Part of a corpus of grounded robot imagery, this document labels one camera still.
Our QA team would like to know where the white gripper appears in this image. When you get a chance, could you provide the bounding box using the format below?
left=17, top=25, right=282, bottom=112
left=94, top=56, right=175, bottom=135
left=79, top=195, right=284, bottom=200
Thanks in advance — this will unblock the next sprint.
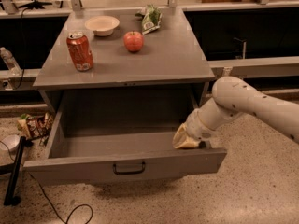
left=172, top=108, right=215, bottom=149

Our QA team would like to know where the grey top drawer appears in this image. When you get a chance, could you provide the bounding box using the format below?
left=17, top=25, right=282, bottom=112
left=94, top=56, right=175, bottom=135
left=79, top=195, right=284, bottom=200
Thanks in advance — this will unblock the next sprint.
left=25, top=91, right=226, bottom=185

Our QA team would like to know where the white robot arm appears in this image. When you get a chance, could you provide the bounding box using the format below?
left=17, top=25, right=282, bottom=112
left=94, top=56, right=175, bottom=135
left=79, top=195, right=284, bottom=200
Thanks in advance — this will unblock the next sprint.
left=172, top=77, right=299, bottom=149

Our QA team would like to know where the grey drawer cabinet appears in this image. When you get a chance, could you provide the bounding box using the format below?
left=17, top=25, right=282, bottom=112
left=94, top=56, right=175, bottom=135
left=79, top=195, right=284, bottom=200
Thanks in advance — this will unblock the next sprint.
left=34, top=8, right=214, bottom=127

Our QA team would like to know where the red apple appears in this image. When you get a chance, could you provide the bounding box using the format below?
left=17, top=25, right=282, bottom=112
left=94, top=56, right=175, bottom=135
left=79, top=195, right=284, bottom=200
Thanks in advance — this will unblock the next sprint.
left=123, top=31, right=144, bottom=52

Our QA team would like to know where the green chip bag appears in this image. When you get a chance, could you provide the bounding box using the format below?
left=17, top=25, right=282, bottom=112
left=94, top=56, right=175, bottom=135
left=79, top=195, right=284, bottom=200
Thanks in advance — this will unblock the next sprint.
left=135, top=4, right=162, bottom=35

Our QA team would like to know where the white bowl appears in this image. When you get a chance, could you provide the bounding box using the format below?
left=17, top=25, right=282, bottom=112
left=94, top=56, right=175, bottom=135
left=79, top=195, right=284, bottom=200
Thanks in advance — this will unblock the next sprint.
left=85, top=16, right=120, bottom=36

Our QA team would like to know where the orange soda can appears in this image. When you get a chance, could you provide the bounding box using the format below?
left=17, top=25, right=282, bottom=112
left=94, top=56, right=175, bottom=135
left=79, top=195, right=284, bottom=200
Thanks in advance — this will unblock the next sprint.
left=66, top=32, right=93, bottom=72

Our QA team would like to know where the brown snack bag on floor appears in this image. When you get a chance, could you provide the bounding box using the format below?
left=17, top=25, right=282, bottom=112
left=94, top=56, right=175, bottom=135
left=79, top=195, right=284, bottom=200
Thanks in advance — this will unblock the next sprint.
left=17, top=112, right=53, bottom=140

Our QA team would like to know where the black stand leg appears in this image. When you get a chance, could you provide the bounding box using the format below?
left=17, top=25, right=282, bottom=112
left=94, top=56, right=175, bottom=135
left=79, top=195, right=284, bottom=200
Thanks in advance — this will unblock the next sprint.
left=0, top=136, right=26, bottom=206

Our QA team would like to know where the white round object on floor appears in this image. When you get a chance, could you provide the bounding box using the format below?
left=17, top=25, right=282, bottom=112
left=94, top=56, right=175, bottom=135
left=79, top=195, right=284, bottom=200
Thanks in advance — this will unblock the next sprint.
left=0, top=134, right=20, bottom=153

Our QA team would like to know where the clear plastic bottle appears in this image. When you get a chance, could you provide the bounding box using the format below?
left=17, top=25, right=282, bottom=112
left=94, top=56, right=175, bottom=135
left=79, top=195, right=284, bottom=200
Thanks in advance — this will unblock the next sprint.
left=0, top=47, right=21, bottom=77

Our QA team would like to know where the black floor cable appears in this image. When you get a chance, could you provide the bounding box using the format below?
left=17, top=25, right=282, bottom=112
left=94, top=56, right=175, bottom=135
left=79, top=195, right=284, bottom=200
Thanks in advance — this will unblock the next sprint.
left=0, top=140, right=94, bottom=224

